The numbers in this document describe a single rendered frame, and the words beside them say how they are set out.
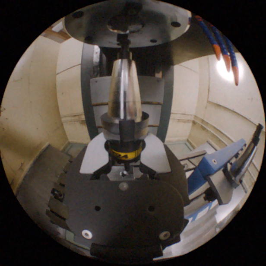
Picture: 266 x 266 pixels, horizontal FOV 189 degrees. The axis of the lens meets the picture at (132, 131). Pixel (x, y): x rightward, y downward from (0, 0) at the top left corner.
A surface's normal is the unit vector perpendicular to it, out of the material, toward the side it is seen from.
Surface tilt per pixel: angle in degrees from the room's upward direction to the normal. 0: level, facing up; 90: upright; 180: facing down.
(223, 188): 0
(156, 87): 90
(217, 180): 0
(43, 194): 22
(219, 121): 89
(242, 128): 90
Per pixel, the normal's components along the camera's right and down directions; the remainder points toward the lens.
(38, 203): 0.41, -0.82
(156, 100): 0.05, 0.46
